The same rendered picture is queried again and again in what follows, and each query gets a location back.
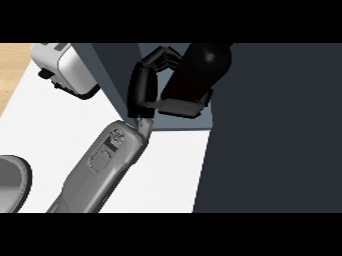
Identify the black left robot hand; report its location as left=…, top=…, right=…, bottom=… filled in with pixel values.
left=127, top=46, right=184, bottom=120

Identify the dark grey cabinet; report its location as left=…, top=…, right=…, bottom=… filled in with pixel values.
left=69, top=43, right=215, bottom=132

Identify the dark grey cabinet door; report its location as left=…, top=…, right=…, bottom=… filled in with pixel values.
left=192, top=43, right=342, bottom=214

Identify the white toaster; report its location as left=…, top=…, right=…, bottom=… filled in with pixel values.
left=29, top=43, right=102, bottom=101

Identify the grey round pan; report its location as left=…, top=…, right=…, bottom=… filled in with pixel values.
left=0, top=153, right=34, bottom=214

